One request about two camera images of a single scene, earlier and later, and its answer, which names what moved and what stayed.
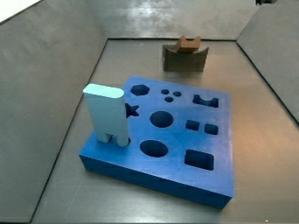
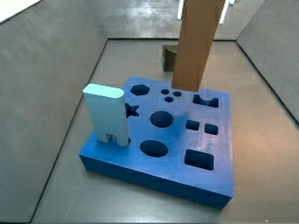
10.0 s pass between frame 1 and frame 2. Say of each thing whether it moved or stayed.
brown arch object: moved
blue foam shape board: stayed
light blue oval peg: stayed
